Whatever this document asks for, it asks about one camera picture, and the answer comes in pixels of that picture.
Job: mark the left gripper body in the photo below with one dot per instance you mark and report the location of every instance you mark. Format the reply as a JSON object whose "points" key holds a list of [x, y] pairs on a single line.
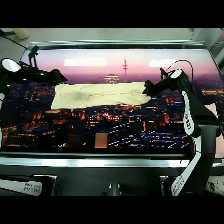
{"points": [[55, 76]]}

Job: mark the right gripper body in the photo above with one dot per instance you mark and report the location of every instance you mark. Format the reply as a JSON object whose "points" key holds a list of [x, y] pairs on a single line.
{"points": [[151, 88]]}

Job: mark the cream shirt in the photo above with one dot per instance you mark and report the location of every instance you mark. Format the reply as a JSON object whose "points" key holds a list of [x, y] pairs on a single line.
{"points": [[100, 96]]}

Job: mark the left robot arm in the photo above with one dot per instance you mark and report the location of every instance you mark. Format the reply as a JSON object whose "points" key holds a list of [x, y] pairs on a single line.
{"points": [[10, 65]]}

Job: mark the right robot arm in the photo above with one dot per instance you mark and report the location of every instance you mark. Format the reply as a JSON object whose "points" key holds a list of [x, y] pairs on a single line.
{"points": [[200, 133]]}

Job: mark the pink garment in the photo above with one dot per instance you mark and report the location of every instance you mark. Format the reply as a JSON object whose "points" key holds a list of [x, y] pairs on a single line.
{"points": [[220, 146]]}

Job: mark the silver frame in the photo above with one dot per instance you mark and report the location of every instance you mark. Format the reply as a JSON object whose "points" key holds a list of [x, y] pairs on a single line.
{"points": [[100, 162]]}

